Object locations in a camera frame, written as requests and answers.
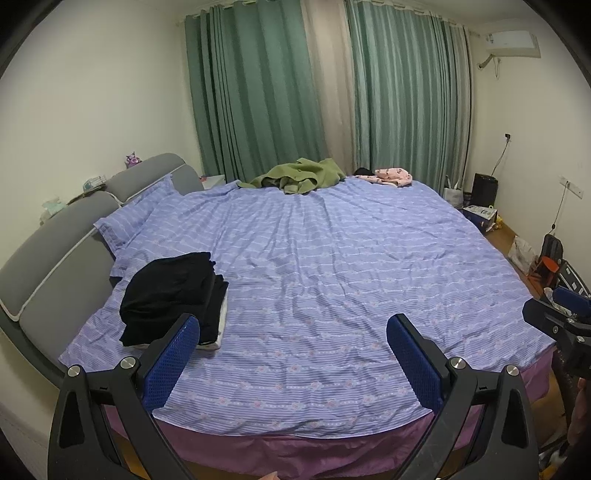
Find beige curtain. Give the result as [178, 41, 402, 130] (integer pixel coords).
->
[300, 0, 358, 174]

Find bed with purple striped sheet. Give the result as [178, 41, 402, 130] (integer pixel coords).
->
[59, 178, 557, 439]

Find black striped object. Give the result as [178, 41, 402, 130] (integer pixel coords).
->
[556, 258, 591, 296]

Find grey padded headboard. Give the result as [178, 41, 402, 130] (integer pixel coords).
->
[0, 152, 206, 374]

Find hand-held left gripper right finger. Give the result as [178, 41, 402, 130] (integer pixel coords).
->
[386, 313, 541, 480]

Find person's right forearm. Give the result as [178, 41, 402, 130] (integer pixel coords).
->
[567, 376, 591, 446]

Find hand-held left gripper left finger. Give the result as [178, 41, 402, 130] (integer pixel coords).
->
[47, 313, 201, 480]

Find blue and white box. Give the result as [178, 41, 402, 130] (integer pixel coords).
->
[463, 204, 498, 232]

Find white air conditioner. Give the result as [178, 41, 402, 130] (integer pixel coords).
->
[482, 30, 542, 58]

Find orange stool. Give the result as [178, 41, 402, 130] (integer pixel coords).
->
[529, 256, 561, 289]

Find white plastic bag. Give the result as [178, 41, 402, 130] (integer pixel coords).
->
[508, 235, 539, 273]

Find olive green cloth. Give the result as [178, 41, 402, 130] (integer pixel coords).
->
[237, 158, 347, 195]

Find folded dark clothes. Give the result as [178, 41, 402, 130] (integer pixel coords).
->
[196, 272, 230, 344]

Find white shopping bag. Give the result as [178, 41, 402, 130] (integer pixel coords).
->
[444, 175, 465, 209]

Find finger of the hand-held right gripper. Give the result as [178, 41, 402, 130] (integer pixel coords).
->
[522, 298, 563, 332]
[553, 286, 591, 321]

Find folded white garment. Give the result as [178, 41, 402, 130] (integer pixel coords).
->
[196, 300, 230, 350]

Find pink floral garment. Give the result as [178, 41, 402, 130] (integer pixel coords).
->
[372, 167, 413, 188]

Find purple bed skirt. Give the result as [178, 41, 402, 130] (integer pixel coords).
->
[104, 346, 561, 480]

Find green curtain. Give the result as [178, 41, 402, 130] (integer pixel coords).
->
[344, 0, 476, 195]
[185, 0, 328, 183]

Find purple floral striped pillow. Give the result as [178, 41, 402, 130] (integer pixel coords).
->
[93, 174, 185, 252]

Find black backpack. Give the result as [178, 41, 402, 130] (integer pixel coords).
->
[540, 233, 565, 278]

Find black pants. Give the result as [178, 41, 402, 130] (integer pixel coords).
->
[119, 251, 218, 348]

